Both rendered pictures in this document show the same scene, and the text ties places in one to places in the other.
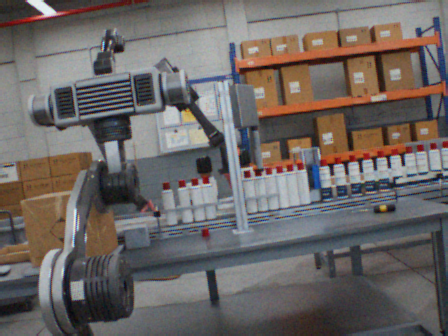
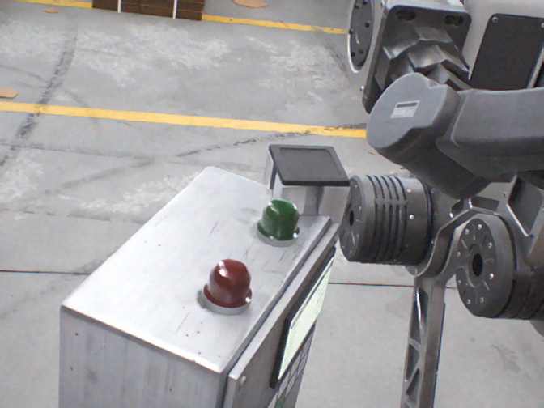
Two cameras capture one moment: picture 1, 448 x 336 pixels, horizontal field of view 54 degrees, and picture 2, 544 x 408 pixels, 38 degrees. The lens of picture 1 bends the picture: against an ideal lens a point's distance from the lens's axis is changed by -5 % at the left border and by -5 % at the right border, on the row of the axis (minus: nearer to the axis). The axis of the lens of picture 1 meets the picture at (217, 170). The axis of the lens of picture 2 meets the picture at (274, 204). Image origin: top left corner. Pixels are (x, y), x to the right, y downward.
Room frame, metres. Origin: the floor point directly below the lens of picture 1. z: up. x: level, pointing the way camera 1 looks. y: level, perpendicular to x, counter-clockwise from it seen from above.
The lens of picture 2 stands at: (2.45, -0.20, 1.75)
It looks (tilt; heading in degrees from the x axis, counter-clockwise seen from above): 33 degrees down; 165
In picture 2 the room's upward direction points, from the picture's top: 11 degrees clockwise
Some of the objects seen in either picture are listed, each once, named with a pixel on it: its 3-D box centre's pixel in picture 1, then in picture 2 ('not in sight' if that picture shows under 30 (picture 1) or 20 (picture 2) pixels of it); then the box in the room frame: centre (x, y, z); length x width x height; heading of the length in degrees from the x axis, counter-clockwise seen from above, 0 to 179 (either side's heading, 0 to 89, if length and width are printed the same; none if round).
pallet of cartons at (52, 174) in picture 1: (52, 212); not in sight; (5.61, 2.15, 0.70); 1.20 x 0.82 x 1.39; 94
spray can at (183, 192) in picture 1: (184, 201); not in sight; (2.16, 0.18, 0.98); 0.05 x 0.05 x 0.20
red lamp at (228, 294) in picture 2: not in sight; (229, 282); (2.13, -0.13, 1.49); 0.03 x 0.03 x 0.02
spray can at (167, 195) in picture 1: (169, 203); not in sight; (2.15, 0.25, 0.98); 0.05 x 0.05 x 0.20
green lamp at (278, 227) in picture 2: not in sight; (279, 218); (2.07, -0.10, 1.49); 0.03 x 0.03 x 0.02
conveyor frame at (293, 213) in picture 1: (229, 221); not in sight; (2.17, -0.02, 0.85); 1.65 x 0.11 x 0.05; 93
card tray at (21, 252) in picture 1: (26, 251); not in sight; (2.12, 0.97, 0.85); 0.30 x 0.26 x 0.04; 93
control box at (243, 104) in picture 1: (238, 107); (201, 368); (2.09, -0.13, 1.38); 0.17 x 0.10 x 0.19; 148
